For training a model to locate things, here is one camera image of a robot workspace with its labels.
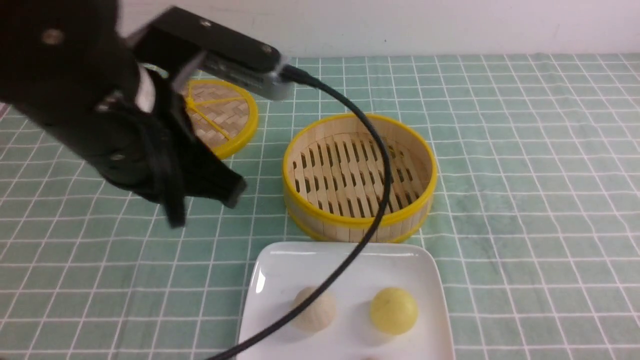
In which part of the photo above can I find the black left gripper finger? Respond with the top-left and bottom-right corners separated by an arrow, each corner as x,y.
187,150 -> 247,208

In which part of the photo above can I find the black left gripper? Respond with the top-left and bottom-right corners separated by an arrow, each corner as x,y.
1,0 -> 201,228

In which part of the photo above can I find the white steamed bun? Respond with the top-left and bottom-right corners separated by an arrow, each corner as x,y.
291,291 -> 338,334

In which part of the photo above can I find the white square plate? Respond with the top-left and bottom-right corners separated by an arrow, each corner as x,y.
237,241 -> 456,360

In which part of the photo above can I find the yellow steamed bun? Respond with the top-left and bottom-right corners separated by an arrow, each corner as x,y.
369,287 -> 419,337

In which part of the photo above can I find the yellow rimmed bamboo steamer lid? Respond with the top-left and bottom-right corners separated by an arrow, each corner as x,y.
182,79 -> 259,160

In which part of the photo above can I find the yellow rimmed bamboo steamer basket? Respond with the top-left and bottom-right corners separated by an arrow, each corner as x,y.
282,113 -> 438,243

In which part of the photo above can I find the green checkered tablecloth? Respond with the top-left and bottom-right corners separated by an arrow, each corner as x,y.
0,54 -> 640,360

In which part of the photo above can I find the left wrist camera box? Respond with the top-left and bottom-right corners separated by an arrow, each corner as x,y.
126,6 -> 294,101

